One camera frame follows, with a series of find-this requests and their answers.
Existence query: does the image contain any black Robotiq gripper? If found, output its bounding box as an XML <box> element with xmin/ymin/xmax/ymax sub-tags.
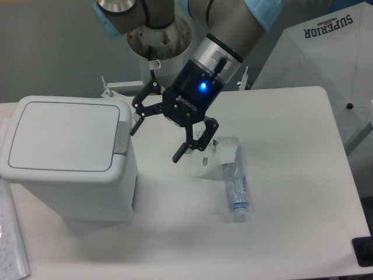
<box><xmin>129</xmin><ymin>58</ymin><xmax>226</xmax><ymax>163</ymax></box>

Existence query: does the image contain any white push-lid trash can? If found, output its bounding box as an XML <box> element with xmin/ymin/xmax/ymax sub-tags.
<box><xmin>1</xmin><ymin>96</ymin><xmax>138</xmax><ymax>223</ymax></box>

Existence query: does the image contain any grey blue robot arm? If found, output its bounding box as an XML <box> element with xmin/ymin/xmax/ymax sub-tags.
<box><xmin>93</xmin><ymin>1</ymin><xmax>281</xmax><ymax>162</ymax></box>

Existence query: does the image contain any crumpled white plastic wrapper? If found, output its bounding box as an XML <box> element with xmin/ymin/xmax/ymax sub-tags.
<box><xmin>191</xmin><ymin>135</ymin><xmax>239</xmax><ymax>181</ymax></box>

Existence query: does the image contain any clear plastic water bottle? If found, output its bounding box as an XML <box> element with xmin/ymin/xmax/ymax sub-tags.
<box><xmin>222</xmin><ymin>146</ymin><xmax>251</xmax><ymax>223</ymax></box>

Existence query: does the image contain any black device at table edge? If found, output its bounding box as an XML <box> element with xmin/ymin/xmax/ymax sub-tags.
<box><xmin>352</xmin><ymin>236</ymin><xmax>372</xmax><ymax>267</ymax></box>

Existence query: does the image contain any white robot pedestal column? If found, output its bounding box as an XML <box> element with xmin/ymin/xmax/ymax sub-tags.
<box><xmin>139</xmin><ymin>55</ymin><xmax>189</xmax><ymax>89</ymax></box>

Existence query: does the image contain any black cable on pedestal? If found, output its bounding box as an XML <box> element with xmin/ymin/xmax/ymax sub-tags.
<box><xmin>147</xmin><ymin>45</ymin><xmax>163</xmax><ymax>96</ymax></box>

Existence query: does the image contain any white pedestal base frame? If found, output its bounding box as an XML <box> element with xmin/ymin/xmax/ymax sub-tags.
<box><xmin>101</xmin><ymin>66</ymin><xmax>252</xmax><ymax>97</ymax></box>

